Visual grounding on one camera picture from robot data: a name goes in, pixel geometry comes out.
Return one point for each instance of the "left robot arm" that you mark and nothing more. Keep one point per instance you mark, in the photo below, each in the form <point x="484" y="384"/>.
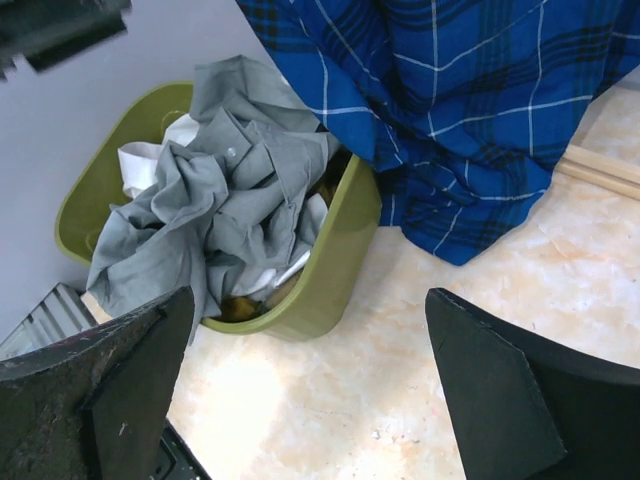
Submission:
<point x="48" y="32"/>

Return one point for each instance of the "blue plaid hanging shirt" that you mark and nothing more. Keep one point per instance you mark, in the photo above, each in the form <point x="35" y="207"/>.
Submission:
<point x="462" y="108"/>

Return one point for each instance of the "wooden clothes rack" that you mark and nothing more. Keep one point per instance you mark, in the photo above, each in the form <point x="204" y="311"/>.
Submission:
<point x="600" y="170"/>

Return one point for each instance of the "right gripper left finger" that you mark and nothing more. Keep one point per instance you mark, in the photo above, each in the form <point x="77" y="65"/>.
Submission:
<point x="90" y="390"/>

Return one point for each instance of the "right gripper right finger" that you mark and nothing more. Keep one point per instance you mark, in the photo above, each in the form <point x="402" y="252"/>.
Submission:
<point x="525" y="407"/>

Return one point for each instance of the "grey shirt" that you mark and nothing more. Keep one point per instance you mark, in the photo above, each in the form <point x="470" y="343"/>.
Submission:
<point x="230" y="204"/>

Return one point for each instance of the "white shirt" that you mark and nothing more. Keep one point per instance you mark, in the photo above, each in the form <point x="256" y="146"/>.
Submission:
<point x="138" y="162"/>

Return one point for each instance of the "olive green plastic basket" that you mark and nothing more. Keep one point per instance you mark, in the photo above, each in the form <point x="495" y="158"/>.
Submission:
<point x="316" y="302"/>

